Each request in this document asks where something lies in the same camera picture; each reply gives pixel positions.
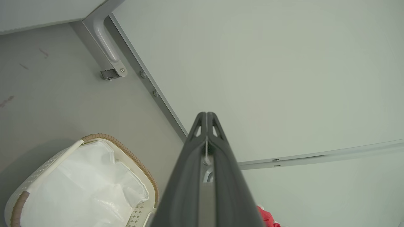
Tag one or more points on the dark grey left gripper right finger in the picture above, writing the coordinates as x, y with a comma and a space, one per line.
230, 189

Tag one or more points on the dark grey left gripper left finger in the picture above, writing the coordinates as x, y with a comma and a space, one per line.
184, 189

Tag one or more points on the red garment with white stripe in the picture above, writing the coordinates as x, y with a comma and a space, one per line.
266, 219

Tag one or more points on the white wicker laundry basket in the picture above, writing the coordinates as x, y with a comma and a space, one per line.
139, 216

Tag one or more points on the white basket liner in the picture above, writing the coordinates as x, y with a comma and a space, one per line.
85, 186

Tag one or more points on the grey metal table leg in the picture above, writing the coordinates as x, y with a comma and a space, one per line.
109, 47

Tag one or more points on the grey partition floor rail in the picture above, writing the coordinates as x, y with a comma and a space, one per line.
148, 85

